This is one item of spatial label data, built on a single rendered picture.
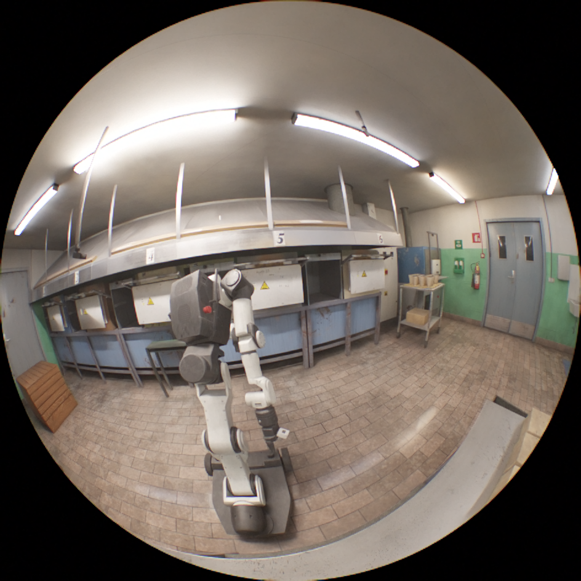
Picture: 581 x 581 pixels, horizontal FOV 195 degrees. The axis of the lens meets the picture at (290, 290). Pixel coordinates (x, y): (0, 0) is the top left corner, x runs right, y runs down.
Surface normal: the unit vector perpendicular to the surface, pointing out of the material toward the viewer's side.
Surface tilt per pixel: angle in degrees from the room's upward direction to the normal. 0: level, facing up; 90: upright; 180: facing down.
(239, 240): 80
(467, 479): 0
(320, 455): 0
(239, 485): 43
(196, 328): 70
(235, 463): 57
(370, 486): 0
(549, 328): 90
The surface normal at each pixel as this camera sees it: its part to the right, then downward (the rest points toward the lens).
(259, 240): 0.26, -0.06
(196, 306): -0.20, -0.18
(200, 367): 0.11, -0.50
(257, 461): -0.09, -0.98
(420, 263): -0.95, 0.13
